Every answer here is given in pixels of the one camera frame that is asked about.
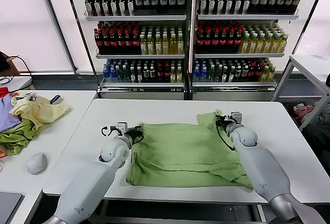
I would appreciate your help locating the small red-cap dark bottle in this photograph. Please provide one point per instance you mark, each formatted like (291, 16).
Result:
(259, 74)
(160, 75)
(252, 74)
(167, 75)

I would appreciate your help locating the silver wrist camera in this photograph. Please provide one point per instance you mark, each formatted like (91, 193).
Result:
(236, 118)
(121, 128)

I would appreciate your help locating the purple garment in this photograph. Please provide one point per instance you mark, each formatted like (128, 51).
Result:
(6, 116)

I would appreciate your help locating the green-cap dark juice bottle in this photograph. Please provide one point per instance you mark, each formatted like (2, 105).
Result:
(221, 3)
(130, 4)
(97, 4)
(204, 3)
(212, 3)
(247, 3)
(121, 4)
(239, 3)
(104, 4)
(113, 4)
(230, 3)
(89, 4)

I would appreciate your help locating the white-cap yellow drink bottle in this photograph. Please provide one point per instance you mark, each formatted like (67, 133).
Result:
(150, 45)
(158, 45)
(143, 45)
(173, 45)
(181, 45)
(166, 45)

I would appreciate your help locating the brown cardboard box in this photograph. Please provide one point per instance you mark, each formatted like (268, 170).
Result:
(13, 66)

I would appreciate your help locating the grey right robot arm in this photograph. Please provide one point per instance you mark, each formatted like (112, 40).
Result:
(260, 167)

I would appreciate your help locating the beige label dark bottle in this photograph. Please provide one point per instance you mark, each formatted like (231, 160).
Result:
(298, 0)
(282, 0)
(256, 0)
(273, 0)
(290, 0)
(264, 0)

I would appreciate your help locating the small pale yellow bottle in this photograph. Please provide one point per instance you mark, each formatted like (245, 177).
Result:
(271, 74)
(173, 75)
(179, 75)
(264, 74)

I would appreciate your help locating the pink clothes heap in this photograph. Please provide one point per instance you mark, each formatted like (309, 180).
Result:
(304, 111)

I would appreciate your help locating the light green polo shirt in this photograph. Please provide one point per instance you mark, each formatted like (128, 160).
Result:
(180, 152)

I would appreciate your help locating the black diagonal pole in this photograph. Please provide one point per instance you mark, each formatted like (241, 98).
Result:
(80, 28)
(309, 16)

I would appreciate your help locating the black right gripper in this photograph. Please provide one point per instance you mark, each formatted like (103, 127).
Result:
(225, 123)

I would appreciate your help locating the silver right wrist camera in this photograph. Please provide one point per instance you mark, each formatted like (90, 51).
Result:
(236, 118)

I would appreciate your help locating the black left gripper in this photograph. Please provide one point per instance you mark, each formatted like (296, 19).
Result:
(134, 135)

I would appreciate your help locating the small blue drink bottle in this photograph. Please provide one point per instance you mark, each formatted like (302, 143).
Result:
(106, 75)
(113, 75)
(204, 74)
(197, 74)

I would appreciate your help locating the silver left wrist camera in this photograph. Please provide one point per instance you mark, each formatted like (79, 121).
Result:
(121, 128)

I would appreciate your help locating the red garment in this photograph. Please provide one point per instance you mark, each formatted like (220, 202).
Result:
(3, 92)

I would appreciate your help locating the crumpled green garment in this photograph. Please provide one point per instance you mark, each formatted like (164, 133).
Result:
(15, 139)

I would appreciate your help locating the beverage shelf unit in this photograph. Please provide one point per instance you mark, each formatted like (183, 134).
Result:
(247, 16)
(134, 17)

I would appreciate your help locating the blue white striped item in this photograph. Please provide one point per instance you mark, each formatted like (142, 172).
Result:
(55, 99)

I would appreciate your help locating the small dark white-cap bottle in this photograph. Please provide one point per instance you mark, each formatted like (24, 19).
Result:
(238, 74)
(245, 74)
(133, 75)
(232, 74)
(225, 74)
(153, 75)
(146, 75)
(139, 75)

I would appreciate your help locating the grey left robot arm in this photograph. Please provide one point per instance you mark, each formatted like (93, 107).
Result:
(85, 180)

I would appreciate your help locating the red-cap cola bottle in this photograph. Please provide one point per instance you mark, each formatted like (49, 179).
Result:
(208, 41)
(120, 41)
(216, 41)
(201, 41)
(128, 41)
(98, 41)
(239, 41)
(113, 41)
(135, 41)
(105, 41)
(224, 41)
(232, 41)

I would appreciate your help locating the white computer mouse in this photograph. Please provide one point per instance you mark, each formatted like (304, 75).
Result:
(37, 164)

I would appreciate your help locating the white metal side table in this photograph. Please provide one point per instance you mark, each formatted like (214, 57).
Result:
(304, 63)

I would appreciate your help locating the white clothing tags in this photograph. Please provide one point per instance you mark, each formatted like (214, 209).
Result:
(31, 97)

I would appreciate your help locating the dark fabric object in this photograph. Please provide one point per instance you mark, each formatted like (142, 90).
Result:
(319, 141)

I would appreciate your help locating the grey green clothes heap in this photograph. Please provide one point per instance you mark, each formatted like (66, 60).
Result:
(325, 116)

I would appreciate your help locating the green-cap yellow tea bottle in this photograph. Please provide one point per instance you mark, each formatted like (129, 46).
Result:
(246, 44)
(268, 44)
(284, 44)
(253, 44)
(276, 44)
(261, 44)

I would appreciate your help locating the small green drink bottle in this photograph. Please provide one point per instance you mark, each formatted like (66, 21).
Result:
(212, 74)
(219, 74)
(119, 75)

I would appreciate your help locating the small orange item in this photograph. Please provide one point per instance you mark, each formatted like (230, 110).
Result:
(1, 155)

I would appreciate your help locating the pale yellow garment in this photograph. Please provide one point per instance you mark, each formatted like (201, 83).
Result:
(38, 112)

